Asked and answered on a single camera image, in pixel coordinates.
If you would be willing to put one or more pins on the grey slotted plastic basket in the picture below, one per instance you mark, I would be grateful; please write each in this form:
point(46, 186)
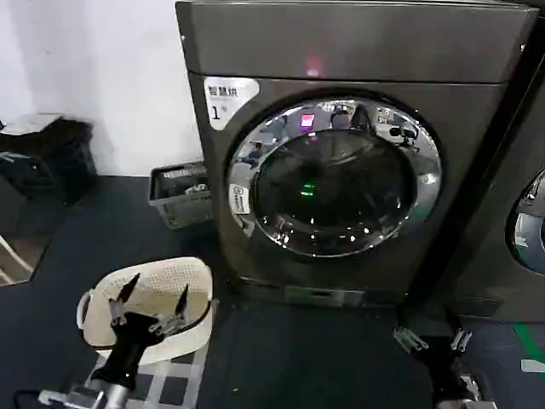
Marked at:
point(179, 204)

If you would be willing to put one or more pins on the round glass dryer door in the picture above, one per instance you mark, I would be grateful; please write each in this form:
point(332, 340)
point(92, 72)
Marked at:
point(334, 187)

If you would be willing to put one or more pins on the white label sticker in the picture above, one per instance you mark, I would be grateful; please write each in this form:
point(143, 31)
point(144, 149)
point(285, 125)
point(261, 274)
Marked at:
point(225, 102)

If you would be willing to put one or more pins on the white perforated laundry basket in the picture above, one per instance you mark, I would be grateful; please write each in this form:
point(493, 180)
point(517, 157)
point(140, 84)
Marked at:
point(170, 277)

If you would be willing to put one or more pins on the grey front-loading dryer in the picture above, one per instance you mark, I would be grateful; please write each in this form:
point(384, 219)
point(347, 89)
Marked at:
point(349, 42)

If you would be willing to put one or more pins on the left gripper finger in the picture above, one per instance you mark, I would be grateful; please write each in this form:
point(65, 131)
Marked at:
point(181, 309)
point(118, 309)

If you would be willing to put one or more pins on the grey dryer with blue-rimmed door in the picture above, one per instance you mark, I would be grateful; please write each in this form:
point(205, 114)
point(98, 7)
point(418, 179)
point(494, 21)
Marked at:
point(511, 204)

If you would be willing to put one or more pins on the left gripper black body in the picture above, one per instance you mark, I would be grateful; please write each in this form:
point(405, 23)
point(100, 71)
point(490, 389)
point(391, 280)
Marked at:
point(127, 341)

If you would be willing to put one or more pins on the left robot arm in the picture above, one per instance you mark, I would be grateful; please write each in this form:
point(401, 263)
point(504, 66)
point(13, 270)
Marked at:
point(93, 396)

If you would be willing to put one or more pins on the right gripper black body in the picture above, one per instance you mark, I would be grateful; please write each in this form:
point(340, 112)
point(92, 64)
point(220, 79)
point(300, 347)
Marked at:
point(440, 366)

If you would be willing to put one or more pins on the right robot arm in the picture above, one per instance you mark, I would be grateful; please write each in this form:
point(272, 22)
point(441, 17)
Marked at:
point(470, 394)

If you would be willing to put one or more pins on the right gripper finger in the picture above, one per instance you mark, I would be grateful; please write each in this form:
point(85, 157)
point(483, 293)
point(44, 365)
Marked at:
point(406, 338)
point(462, 340)

